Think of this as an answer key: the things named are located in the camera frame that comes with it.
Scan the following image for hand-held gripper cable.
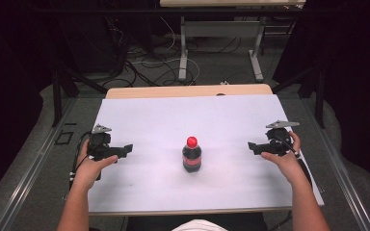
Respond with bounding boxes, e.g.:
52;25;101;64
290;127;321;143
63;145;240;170
273;136;313;189
68;130;93;191

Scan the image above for wooden table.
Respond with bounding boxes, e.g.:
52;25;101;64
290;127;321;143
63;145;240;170
87;84;325;217

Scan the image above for white-legged desk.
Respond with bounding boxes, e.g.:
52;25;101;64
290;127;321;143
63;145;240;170
159;0;306;83

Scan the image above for black cable bundle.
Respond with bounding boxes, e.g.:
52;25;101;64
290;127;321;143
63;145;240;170
104;15;203;89

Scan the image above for white cable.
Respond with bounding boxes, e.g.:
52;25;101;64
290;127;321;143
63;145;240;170
130;57;200;84

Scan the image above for white paper sheet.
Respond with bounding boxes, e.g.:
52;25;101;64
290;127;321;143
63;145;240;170
87;93;325;214

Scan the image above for person's dark trousers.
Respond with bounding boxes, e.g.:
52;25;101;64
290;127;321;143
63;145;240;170
125;212;268;231

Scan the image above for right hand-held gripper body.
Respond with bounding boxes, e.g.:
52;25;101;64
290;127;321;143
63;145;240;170
264;119;301;157

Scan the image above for aluminium rail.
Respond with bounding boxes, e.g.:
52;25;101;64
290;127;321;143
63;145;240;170
301;98;370;231
0;97;78;231

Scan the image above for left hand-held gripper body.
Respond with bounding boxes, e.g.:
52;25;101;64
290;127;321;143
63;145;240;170
87;124;114;162

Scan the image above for left hand-held gripper cable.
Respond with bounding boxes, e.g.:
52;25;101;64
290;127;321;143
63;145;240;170
68;130;93;191

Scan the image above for right hand-held gripper cable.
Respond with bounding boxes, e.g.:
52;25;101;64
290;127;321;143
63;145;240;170
273;136;313;189

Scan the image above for person's white shirt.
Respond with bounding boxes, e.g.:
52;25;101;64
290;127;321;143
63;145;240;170
171;218;229;231

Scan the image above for black metal stand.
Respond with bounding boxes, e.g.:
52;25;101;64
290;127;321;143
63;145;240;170
271;66;326;130
51;67;109;128

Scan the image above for cola bottle with red cap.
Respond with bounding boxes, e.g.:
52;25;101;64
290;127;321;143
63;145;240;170
181;136;203;173

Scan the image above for person's left hand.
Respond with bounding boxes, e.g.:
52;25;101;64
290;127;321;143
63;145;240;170
71;139;119;191

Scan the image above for person's right hand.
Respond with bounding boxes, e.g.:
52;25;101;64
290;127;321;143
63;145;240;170
260;130;308;185

